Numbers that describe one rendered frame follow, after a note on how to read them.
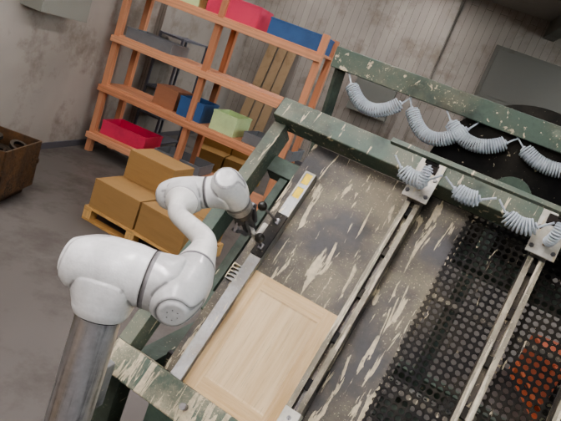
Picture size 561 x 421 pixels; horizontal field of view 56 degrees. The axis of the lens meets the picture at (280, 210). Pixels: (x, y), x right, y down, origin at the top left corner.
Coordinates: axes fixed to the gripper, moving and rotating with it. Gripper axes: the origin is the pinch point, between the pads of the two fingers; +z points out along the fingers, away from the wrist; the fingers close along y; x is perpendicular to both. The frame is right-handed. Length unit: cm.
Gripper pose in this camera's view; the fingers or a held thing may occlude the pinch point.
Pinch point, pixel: (251, 231)
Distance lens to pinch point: 196.1
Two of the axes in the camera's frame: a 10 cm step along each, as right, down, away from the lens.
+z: 1.5, 4.4, 8.9
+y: -5.3, 7.9, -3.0
